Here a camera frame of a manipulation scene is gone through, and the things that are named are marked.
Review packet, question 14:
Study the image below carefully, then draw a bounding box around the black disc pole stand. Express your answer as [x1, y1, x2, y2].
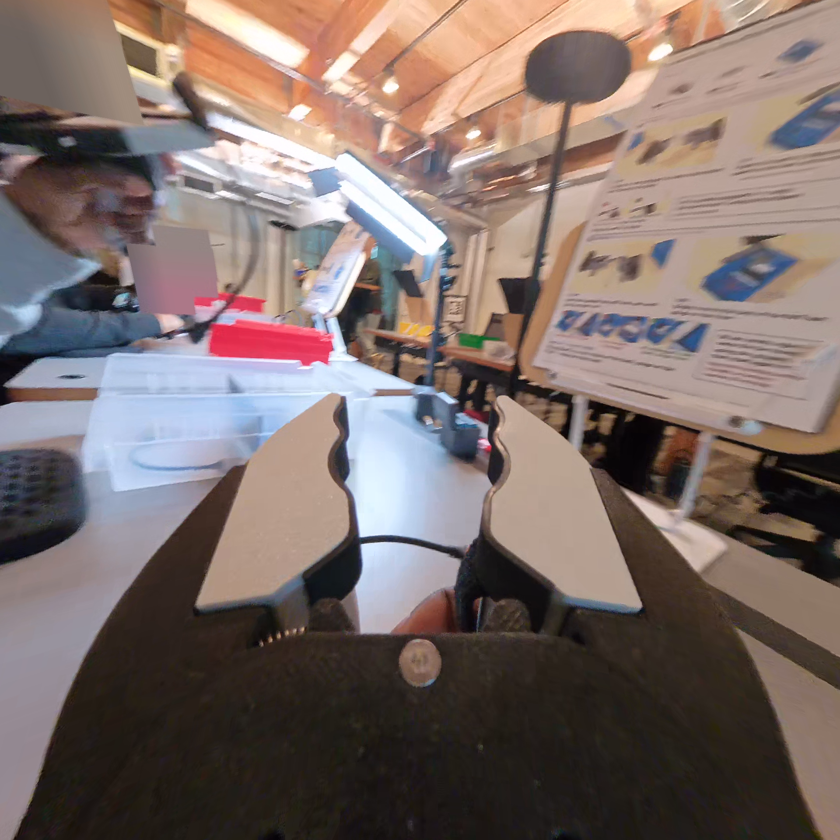
[505, 31, 632, 401]

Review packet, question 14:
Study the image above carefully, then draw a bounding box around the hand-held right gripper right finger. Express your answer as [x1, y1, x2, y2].
[478, 395, 644, 635]

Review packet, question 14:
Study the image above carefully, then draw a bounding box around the black usb cable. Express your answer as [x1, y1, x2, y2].
[360, 534, 468, 560]

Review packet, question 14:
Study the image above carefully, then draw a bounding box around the grey table clamp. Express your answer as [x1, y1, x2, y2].
[415, 390, 485, 460]

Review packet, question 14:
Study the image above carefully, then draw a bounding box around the red plastic bin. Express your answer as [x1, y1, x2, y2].
[210, 319, 334, 366]
[195, 295, 266, 316]

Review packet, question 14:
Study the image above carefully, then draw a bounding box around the clear plastic bin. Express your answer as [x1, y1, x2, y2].
[82, 354, 376, 492]

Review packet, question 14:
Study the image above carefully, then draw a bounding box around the instruction poster board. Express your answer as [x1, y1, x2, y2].
[301, 220, 370, 317]
[518, 0, 840, 455]

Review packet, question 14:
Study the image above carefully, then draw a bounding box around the led light bar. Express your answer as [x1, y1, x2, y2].
[308, 152, 449, 258]

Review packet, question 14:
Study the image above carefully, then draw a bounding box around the person's right hand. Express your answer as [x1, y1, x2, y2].
[392, 586, 460, 634]

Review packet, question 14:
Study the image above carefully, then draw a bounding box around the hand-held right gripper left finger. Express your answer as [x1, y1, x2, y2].
[195, 392, 363, 635]

